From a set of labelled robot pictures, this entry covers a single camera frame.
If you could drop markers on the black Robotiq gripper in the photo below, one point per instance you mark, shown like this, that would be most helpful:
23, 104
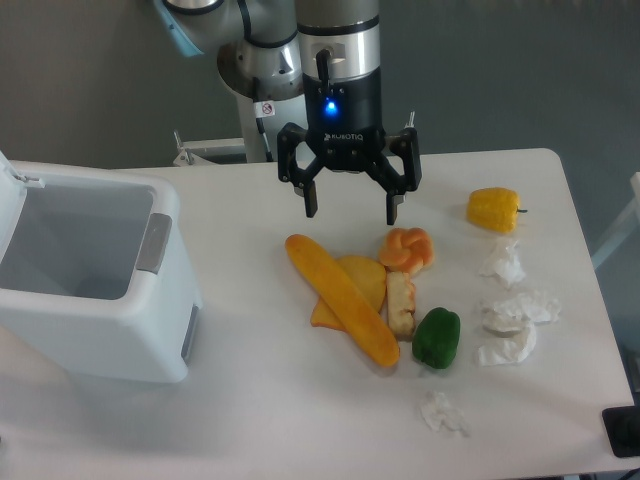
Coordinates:
345, 120

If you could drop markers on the long orange baguette bread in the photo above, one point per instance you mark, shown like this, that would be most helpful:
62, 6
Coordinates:
363, 323

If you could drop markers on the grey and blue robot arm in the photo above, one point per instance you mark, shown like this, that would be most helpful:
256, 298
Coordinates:
338, 40

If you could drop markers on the orange knotted bread roll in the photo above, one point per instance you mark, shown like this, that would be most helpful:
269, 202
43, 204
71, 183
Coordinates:
407, 250

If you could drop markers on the flat yellow bread slice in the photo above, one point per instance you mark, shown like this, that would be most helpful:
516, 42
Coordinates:
369, 277

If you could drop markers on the rectangular toasted bread piece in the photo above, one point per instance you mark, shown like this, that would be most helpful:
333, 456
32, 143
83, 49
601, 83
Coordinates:
401, 305

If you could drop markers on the yellow bell pepper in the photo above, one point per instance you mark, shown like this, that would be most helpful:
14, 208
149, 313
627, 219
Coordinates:
496, 209

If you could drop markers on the crumpled white tissue upper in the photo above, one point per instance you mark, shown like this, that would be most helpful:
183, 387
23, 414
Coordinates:
503, 263

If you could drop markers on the green bell pepper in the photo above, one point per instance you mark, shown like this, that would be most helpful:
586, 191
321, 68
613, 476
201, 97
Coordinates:
436, 339

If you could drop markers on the crumpled white tissue middle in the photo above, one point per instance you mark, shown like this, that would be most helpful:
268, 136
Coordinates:
512, 315

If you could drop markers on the crumpled white tissue lower right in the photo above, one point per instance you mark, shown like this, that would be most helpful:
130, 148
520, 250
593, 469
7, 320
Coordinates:
508, 350

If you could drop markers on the small crumpled white tissue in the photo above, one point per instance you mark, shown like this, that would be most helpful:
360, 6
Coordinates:
438, 413

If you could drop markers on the white open trash bin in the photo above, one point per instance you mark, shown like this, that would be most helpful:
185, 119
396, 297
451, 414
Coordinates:
95, 274

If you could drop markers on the black device at edge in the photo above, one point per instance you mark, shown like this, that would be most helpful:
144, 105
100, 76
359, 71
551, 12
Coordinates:
622, 428

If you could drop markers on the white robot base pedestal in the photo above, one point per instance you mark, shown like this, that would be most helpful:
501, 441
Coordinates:
268, 88

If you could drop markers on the white metal base frame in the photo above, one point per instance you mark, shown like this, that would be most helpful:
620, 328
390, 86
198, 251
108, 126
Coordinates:
208, 152

